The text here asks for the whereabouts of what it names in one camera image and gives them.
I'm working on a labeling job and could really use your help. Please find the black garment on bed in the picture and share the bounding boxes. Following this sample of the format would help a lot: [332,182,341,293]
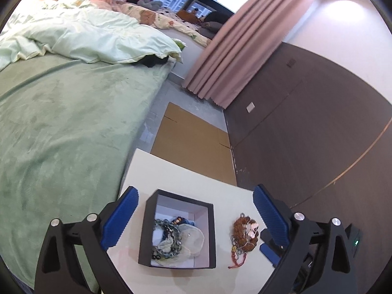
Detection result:
[133,54,168,68]

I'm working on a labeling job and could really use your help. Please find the pink right curtain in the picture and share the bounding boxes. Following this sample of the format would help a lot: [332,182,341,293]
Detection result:
[183,0,317,108]

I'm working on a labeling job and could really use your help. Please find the dark wood wardrobe panel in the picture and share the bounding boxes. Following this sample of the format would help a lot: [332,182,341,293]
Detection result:
[225,43,391,293]

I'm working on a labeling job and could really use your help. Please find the red string bracelet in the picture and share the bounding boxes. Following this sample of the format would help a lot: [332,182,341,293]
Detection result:
[228,247,251,270]

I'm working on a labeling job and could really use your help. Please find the silver chain jewelry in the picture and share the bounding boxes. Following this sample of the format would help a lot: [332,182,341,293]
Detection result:
[231,235,244,256]

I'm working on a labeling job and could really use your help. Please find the pale green duvet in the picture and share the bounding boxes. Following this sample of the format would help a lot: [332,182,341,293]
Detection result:
[1,0,182,68]

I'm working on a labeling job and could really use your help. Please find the flattened brown cardboard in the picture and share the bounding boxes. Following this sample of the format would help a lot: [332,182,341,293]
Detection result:
[151,102,236,186]

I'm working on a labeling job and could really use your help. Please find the translucent white pouch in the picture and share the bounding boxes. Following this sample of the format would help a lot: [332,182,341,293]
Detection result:
[151,221,205,266]

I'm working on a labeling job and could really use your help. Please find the green tissue pack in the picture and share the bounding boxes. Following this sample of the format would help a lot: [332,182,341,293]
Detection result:
[172,38,187,51]

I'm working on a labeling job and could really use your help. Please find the brown plush toy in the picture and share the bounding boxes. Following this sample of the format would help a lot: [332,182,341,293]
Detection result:
[176,10,203,25]

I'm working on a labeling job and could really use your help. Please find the white wall socket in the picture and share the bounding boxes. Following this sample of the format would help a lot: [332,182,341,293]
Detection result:
[246,102,255,113]

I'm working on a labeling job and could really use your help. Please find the green sheet bed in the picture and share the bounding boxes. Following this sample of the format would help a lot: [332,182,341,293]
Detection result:
[1,54,173,287]

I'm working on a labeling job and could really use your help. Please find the floral window seat cushion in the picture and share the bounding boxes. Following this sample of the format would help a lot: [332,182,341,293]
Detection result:
[112,0,211,47]

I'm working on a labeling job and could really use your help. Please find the grey clothes pile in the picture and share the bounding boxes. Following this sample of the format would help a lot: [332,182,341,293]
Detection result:
[137,0,163,11]

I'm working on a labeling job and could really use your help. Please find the black open gift box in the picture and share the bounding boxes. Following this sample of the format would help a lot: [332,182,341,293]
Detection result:
[138,189,217,270]

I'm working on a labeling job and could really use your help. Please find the brown rudraksha bead bracelet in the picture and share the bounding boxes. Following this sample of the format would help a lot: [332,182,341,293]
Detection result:
[233,215,261,250]

